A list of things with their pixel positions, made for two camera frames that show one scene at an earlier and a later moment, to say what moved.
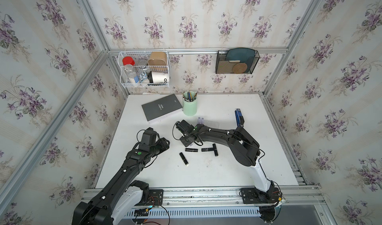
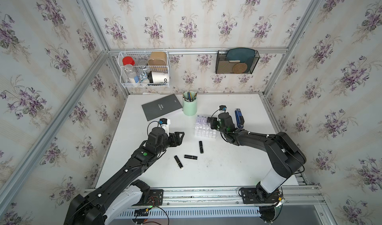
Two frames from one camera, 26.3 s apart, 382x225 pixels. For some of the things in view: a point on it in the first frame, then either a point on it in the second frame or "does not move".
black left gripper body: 161,146 to 172,141
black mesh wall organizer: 236,61 does not move
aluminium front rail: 227,195 does not move
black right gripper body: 184,140 to 215,124
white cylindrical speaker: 157,77 does not move
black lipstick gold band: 183,158 to 178,162
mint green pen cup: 189,103 does not move
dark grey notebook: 161,106 does not move
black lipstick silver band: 215,151 to 201,147
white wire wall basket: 144,68 does not move
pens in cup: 189,98 does not move
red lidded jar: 128,60 does not move
